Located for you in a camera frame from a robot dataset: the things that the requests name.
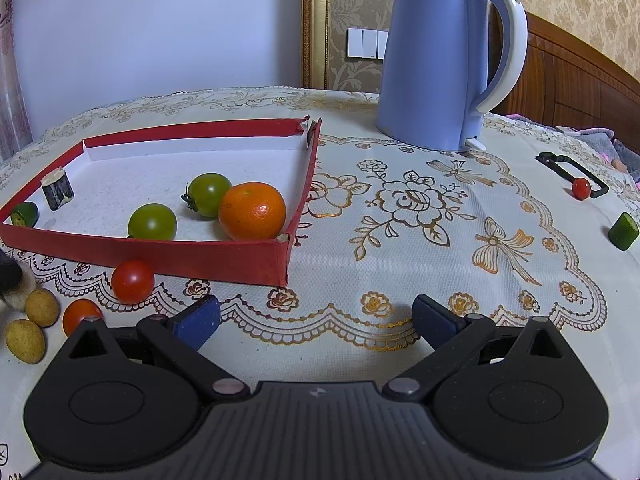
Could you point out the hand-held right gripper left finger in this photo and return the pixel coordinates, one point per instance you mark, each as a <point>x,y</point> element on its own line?
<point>198,321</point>

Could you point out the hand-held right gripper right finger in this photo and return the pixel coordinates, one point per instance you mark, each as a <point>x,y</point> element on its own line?
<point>434,322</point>

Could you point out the red cardboard tray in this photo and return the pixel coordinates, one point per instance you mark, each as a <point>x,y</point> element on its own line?
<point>150,255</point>

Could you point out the green tomato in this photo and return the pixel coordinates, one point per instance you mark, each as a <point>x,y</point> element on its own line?
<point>209,194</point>
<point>152,221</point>

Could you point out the orange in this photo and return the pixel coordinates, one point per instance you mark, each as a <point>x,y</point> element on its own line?
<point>252,211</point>

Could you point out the green cucumber piece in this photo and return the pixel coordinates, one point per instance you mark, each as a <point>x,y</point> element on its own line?
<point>623,231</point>
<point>24,215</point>

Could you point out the white lace tablecloth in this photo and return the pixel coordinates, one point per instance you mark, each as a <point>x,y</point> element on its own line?
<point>425,260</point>

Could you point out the longan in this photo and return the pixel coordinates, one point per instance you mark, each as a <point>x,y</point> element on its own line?
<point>24,341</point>
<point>42,306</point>

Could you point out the small red cherry tomato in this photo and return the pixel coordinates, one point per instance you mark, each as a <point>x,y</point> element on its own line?
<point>581,188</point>

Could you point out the grey blanket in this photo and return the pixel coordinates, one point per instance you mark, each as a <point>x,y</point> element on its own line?
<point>595,137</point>

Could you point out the blue electric kettle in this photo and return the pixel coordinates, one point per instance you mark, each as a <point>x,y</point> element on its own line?
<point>430,60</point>

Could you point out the wooden bed headboard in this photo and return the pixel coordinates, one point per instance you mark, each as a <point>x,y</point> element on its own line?
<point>565,75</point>

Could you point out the patterned curtain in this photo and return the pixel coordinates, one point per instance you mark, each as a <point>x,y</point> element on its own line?
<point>12,85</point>

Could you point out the black plastic frame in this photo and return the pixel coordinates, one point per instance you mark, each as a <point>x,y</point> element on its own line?
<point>547,156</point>

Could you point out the white light switch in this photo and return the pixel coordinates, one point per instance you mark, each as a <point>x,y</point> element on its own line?
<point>365,43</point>

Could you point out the gold wall frame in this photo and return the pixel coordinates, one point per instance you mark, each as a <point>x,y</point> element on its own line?
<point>315,25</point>

